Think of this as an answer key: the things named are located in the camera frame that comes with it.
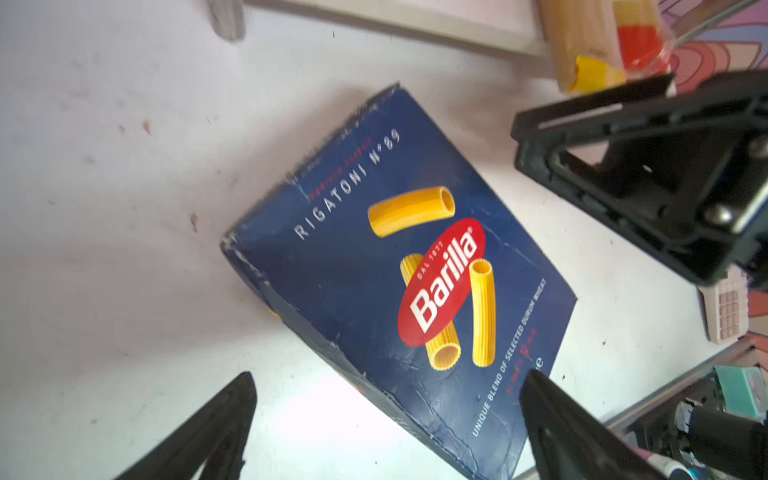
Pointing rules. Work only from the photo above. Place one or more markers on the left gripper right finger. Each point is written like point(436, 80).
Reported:
point(568, 443)

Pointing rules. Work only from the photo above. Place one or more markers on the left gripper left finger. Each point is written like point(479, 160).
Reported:
point(210, 444)

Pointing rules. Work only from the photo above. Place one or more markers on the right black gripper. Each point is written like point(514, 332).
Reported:
point(687, 175)

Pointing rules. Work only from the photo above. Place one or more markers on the yellow Pastatime spaghetti bag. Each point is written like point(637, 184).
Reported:
point(582, 37)

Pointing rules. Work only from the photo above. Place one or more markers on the red spaghetti bag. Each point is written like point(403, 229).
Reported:
point(645, 42)

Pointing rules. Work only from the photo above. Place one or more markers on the blue Barilla rigatoni box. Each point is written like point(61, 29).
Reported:
point(388, 254)

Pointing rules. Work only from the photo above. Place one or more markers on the white two-tier shelf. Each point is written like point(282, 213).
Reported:
point(503, 27)

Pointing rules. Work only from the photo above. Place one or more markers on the teal alarm clock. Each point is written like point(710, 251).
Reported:
point(744, 391)

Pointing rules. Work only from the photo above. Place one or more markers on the white pink calculator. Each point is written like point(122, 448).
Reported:
point(726, 307)

